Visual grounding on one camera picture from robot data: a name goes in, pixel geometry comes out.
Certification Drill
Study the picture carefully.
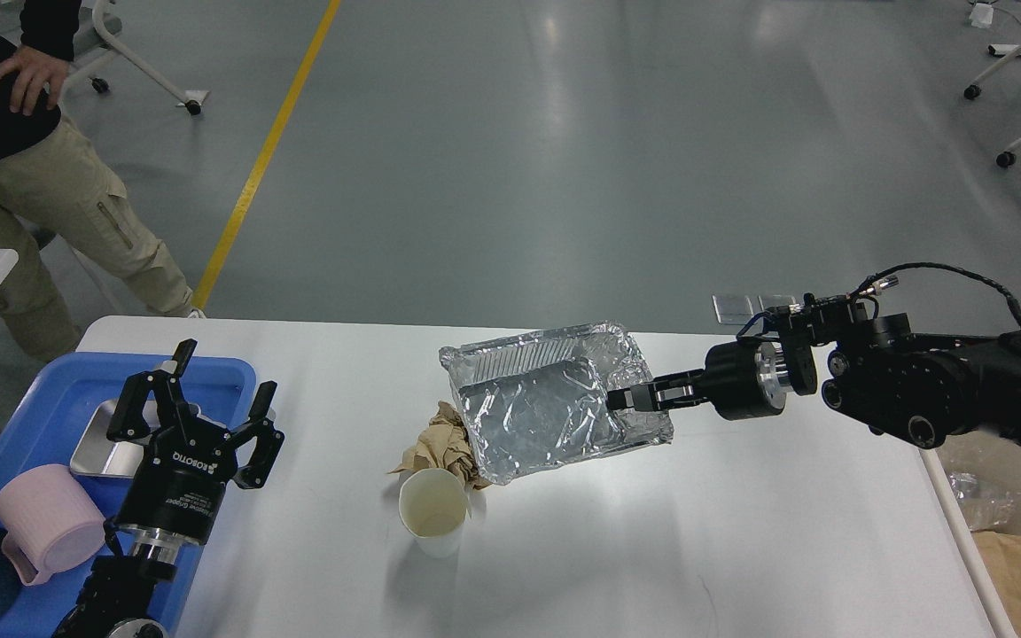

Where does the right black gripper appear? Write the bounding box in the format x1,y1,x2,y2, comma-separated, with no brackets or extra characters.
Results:
606,339,791,420

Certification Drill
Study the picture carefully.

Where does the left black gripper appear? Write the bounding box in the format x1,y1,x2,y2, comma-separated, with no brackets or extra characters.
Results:
106,338,285,546

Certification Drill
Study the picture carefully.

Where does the aluminium foil tray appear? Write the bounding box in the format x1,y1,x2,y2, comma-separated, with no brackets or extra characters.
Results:
439,322,675,486

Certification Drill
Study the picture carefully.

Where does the square stainless steel tray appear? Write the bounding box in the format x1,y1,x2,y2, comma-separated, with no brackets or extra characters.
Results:
70,398,206,480

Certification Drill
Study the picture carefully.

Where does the pink ribbed mug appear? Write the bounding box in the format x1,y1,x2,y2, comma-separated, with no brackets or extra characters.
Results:
0,464,105,587

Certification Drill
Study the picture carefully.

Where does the white paper cup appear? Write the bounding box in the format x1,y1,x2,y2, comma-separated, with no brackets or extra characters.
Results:
398,468,471,558

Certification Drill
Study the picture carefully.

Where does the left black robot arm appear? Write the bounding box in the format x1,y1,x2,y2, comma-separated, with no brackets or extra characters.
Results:
54,338,284,637

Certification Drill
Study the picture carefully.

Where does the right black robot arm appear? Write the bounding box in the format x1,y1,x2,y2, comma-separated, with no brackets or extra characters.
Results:
607,262,1021,451

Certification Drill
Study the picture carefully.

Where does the left floor socket plate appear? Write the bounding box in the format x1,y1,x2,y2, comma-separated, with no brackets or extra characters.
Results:
712,294,759,326

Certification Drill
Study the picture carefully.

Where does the floor socket plate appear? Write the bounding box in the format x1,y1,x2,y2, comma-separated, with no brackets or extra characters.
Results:
712,294,759,326
758,294,799,310

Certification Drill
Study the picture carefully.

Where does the right floor socket plate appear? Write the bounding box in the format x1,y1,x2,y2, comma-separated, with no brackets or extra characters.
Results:
758,294,799,310

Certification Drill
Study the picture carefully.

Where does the crumpled brown paper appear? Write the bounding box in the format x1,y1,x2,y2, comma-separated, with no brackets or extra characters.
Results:
389,402,493,490

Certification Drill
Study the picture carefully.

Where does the person in beige trousers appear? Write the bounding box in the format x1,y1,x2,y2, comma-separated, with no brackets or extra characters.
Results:
0,1,203,362

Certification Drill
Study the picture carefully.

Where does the clear plastic wrap in bin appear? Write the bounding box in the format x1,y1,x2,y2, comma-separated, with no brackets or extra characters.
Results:
947,471,1021,532

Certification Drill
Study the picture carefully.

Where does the grey office chair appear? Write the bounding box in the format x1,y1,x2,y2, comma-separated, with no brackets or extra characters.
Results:
64,1,207,117

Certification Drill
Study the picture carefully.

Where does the beige plastic waste bin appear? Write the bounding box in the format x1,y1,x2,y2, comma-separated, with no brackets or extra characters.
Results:
921,433,1021,637

